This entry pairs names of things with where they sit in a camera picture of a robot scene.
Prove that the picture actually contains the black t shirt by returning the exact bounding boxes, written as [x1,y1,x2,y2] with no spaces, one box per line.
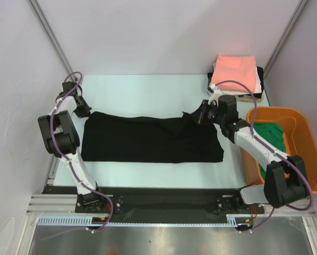
[207,66,264,98]
[81,112,224,163]

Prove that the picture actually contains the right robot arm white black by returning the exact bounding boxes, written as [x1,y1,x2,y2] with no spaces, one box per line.
[190,95,313,213]

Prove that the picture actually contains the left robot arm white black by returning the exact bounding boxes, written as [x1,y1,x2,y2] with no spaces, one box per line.
[38,81,113,213]

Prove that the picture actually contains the beige folded t shirt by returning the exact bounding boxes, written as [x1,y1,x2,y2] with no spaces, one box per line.
[235,93,264,103]

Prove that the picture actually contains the black folded t shirt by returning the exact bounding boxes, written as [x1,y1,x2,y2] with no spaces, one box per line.
[207,66,264,98]

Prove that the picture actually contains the pink folded t shirt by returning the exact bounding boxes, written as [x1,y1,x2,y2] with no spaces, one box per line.
[210,55,256,92]

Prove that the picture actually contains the green t shirt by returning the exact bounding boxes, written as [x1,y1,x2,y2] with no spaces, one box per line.
[252,121,288,184]

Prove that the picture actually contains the orange plastic bin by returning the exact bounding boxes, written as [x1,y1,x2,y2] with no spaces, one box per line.
[254,106,317,194]

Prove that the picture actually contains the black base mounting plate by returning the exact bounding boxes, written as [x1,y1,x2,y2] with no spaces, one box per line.
[42,185,264,215]

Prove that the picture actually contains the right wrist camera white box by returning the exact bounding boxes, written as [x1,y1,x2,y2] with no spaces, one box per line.
[208,84,223,105]

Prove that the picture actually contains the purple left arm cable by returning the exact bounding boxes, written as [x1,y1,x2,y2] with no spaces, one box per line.
[38,71,114,240]

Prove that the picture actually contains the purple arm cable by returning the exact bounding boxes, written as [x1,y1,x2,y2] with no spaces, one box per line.
[211,80,317,234]
[38,71,114,240]

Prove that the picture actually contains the aluminium frame rail front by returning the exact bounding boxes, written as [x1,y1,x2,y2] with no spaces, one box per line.
[27,194,316,217]

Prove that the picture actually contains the slotted cable duct rail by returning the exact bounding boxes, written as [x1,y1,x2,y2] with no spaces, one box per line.
[37,214,254,228]

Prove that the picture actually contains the right aluminium corner post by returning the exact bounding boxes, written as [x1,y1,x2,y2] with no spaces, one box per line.
[264,0,310,78]

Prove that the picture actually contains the aluminium corner post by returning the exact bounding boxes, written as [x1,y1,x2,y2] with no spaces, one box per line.
[264,0,310,78]
[27,0,78,81]

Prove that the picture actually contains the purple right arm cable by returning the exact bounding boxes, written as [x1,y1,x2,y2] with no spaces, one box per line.
[211,80,317,234]

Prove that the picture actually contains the left aluminium corner post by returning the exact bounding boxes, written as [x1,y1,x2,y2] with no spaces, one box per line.
[27,0,78,81]

